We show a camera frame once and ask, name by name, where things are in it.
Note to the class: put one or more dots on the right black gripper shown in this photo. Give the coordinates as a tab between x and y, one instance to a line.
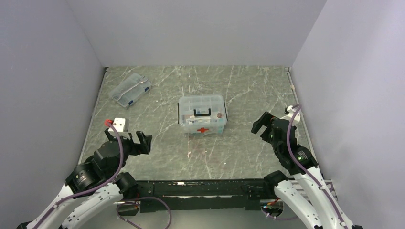
265	120

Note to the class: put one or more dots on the clear medicine kit box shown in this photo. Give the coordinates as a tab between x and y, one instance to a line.
203	129

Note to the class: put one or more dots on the black front rail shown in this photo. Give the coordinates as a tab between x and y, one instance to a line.
160	195

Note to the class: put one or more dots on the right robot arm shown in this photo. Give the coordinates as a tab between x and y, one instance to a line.
318	209

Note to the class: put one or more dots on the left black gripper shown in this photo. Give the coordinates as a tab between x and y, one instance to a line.
143	147

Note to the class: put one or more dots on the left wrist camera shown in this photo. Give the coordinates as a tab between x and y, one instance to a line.
121	125

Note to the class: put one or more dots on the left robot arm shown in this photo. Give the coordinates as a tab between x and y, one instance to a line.
93	184

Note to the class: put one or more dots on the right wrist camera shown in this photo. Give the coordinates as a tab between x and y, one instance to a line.
292	113

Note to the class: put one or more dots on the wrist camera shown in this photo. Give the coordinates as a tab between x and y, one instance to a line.
121	125
292	113

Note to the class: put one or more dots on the clear box with blue latches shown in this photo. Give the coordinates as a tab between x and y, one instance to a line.
130	90

